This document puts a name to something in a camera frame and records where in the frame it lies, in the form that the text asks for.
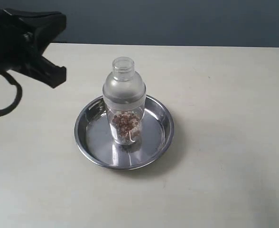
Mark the clear plastic shaker bottle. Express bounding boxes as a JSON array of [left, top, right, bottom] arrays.
[[102, 57, 146, 145]]

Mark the round stainless steel tray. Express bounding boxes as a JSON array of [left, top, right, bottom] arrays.
[[74, 95, 174, 171]]

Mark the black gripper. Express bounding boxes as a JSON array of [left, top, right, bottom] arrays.
[[0, 8, 66, 88]]

